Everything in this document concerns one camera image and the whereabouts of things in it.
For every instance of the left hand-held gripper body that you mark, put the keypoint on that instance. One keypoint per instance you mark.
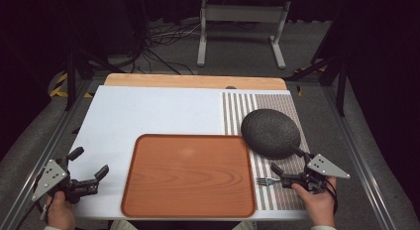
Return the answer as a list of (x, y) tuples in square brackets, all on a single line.
[(49, 179)]

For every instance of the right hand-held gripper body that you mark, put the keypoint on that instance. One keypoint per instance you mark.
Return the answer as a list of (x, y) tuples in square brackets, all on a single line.
[(325, 167)]

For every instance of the silver fork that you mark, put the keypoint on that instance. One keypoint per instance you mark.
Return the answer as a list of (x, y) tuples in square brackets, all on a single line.
[(267, 181)]

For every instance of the dark speckled oval plate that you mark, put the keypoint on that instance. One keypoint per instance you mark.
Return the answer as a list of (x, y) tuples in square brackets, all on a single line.
[(270, 134)]

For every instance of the brown wood-grain tray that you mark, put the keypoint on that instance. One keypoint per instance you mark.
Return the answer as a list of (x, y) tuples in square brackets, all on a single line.
[(188, 177)]

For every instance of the person's left hand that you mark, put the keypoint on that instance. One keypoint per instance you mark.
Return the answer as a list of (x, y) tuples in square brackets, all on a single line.
[(60, 212)]

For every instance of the person's right hand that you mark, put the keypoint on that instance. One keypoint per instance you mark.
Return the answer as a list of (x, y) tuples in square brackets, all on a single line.
[(317, 205)]

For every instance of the striped placemat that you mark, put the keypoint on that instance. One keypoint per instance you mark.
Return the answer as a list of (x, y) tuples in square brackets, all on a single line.
[(284, 104)]

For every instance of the yellow black floor tape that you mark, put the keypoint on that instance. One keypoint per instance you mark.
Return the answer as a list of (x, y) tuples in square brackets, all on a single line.
[(59, 88)]

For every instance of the white table mat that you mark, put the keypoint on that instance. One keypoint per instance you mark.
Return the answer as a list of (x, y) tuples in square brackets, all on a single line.
[(148, 111)]

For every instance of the black tripod stand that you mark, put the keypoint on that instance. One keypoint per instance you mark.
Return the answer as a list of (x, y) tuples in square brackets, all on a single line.
[(71, 74), (340, 78)]

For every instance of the wooden table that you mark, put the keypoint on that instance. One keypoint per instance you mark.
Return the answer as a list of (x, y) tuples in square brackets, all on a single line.
[(185, 81)]

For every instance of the white metal stand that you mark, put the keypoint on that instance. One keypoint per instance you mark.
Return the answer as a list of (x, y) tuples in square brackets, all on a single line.
[(244, 13)]

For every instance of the aluminium rail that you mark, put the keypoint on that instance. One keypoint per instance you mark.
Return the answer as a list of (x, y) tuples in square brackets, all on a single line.
[(39, 160), (360, 150)]

